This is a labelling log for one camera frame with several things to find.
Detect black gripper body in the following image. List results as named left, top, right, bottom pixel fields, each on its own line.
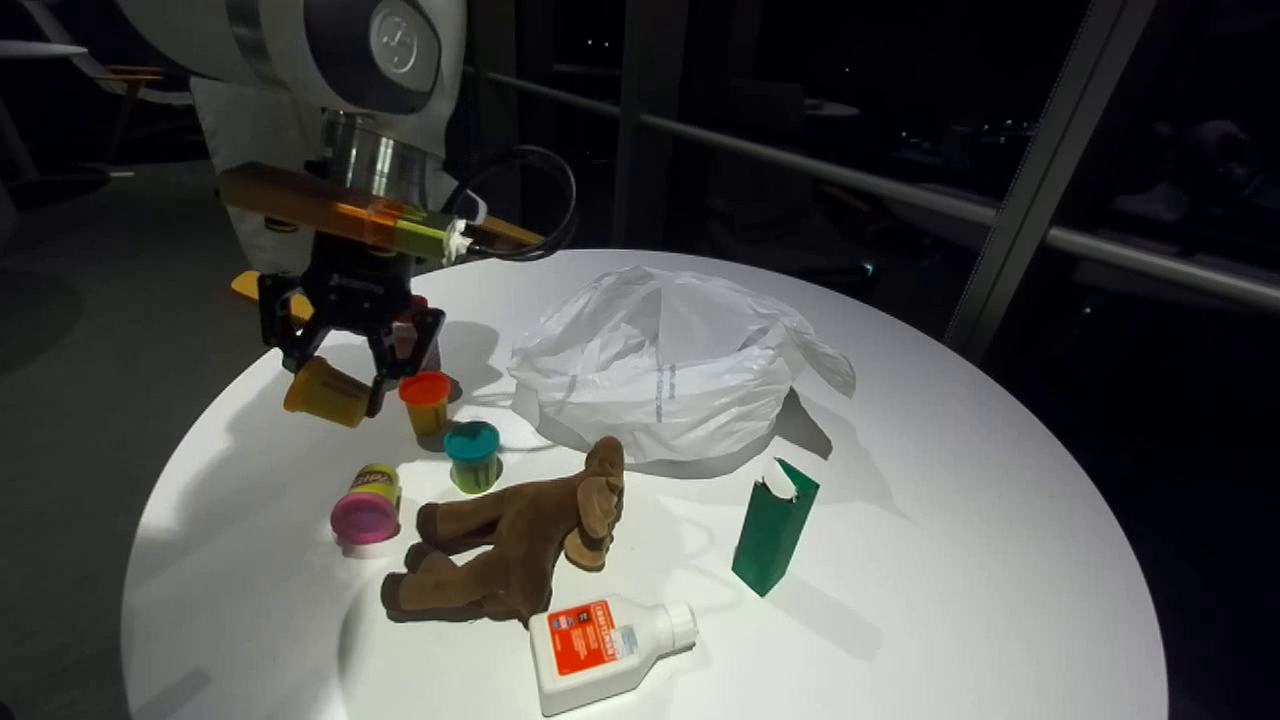
left=292, top=231, right=420, bottom=337

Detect translucent white plastic bag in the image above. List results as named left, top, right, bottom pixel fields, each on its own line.
left=506, top=261, right=859, bottom=477

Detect grey vertical window post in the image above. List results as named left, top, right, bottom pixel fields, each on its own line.
left=942, top=0, right=1164, bottom=360

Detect container with teal lid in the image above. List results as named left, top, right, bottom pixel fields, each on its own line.
left=439, top=415, right=510, bottom=501

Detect yellow can pink lid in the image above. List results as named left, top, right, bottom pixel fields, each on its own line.
left=329, top=460, right=410, bottom=553

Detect white bottle orange label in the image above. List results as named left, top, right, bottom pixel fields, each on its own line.
left=525, top=591, right=706, bottom=720

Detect green bottle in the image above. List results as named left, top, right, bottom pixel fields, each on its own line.
left=728, top=455, right=825, bottom=601

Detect yellow play-doh can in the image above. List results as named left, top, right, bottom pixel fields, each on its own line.
left=280, top=352, right=375, bottom=433

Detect horizontal metal railing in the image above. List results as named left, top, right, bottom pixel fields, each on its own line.
left=477, top=69, right=1280, bottom=319

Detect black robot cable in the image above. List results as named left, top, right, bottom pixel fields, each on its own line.
left=453, top=139, right=586, bottom=261

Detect grey chair wooden armrests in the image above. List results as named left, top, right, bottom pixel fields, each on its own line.
left=225, top=210, right=553, bottom=327

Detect yellowish wrist camera box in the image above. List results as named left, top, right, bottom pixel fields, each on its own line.
left=215, top=161, right=480, bottom=262

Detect brown plush moose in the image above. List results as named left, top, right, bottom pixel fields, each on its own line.
left=375, top=433, right=638, bottom=626

